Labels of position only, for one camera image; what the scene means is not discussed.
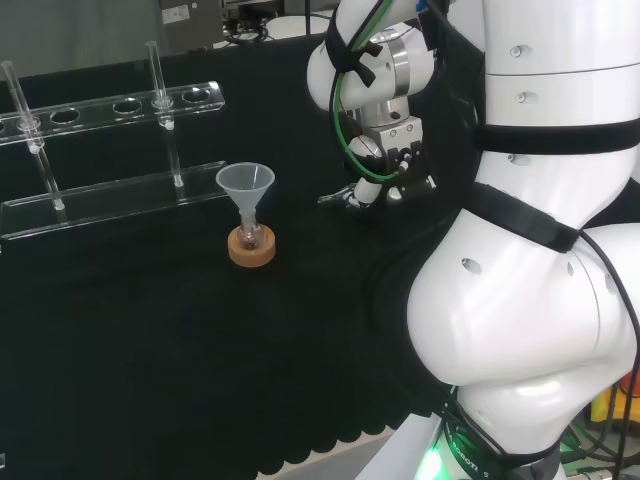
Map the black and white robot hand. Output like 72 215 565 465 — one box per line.
317 133 437 211

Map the translucent plastic funnel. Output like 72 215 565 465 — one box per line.
215 161 277 221

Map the clear acrylic funnel stand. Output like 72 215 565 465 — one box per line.
0 41 230 242

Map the small round-bottom glass flask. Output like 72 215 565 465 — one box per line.
238 209 262 251

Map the grey metal cabinet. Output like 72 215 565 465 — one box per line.
159 0 225 52

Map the black cloth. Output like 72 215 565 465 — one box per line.
0 32 481 480

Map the yellow stop button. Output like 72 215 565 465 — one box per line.
589 384 621 426

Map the green cable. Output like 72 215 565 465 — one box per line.
330 0 419 184

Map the cork ring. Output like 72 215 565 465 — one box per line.
227 224 278 269

